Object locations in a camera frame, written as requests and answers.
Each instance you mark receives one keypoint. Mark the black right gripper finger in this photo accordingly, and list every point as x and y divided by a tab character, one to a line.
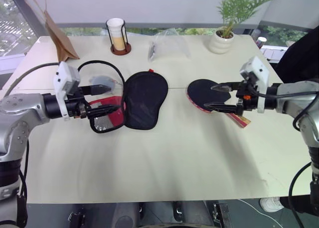
226	87
224	107

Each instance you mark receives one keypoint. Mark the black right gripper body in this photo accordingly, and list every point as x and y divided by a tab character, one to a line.
249	100

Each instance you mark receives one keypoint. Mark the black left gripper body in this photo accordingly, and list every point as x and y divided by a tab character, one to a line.
74	105

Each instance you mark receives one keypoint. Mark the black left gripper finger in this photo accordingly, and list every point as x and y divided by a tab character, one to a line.
97	89
104	110

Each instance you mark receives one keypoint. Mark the white blue plush charm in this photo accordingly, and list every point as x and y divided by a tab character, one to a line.
102	80

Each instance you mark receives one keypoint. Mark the black table tennis paddle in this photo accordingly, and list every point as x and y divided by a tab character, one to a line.
199	90

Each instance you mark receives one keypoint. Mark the black red paddle case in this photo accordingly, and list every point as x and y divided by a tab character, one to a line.
144	100

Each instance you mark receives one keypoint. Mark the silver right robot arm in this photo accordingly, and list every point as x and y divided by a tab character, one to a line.
291	98

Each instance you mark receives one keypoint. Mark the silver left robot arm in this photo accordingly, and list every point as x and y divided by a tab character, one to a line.
20	108

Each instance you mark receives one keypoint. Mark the white ribbed plant pot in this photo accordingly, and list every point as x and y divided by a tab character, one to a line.
221	44

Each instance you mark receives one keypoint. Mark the cup in black holder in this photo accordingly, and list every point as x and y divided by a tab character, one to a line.
120	51

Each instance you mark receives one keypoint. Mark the white papers on desk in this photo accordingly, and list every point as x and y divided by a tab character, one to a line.
272	53

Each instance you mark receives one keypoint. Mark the drink can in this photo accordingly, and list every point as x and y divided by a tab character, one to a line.
261	43

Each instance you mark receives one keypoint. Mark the stacked paper cups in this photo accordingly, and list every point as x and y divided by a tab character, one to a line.
115	33

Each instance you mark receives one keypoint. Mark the brown paper bag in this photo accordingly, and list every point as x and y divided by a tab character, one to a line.
59	41

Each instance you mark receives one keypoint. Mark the dark item in plastic bag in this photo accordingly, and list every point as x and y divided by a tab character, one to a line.
152	52

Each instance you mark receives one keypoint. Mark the clear plastic bag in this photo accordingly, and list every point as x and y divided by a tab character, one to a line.
174	43

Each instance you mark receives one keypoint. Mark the person in dark clothing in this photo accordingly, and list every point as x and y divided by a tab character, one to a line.
301	56

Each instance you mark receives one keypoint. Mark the green palm plant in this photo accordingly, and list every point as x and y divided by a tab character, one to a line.
239	3

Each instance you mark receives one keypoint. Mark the white sneaker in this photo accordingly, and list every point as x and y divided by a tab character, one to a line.
270	204

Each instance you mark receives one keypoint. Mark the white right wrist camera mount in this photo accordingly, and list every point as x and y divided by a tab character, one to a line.
259	70

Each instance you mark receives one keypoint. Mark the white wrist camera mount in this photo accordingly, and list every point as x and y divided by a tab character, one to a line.
259	70
62	75

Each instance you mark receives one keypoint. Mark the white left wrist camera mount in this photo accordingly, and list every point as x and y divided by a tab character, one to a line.
62	75

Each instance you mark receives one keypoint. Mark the metal bracket under table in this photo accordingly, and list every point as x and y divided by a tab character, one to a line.
223	215

